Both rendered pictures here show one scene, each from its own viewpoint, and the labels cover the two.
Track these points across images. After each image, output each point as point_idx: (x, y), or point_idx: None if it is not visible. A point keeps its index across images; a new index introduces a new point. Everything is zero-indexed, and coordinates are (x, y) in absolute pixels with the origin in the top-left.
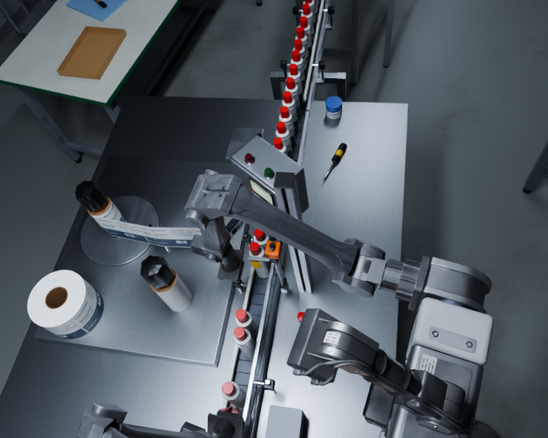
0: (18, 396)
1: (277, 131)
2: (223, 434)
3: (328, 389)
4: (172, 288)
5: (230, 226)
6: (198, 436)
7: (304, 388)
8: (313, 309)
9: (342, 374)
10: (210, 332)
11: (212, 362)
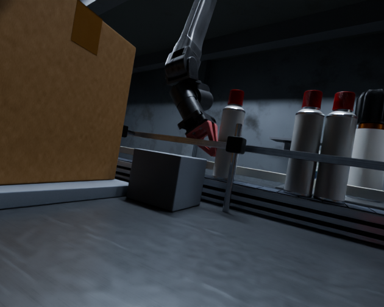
0: (256, 183)
1: None
2: (189, 67)
3: (202, 238)
4: (361, 131)
5: None
6: (195, 38)
7: (221, 224)
8: None
9: (234, 265)
10: None
11: (277, 186)
